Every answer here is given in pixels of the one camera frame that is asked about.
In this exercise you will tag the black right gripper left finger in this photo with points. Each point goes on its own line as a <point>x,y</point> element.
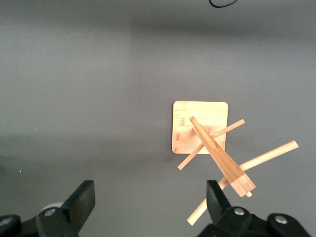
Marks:
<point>74,209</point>

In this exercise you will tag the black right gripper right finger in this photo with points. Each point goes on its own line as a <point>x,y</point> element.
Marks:
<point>222,214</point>

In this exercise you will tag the wooden cup rack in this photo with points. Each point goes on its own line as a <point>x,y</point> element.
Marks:
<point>197,128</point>

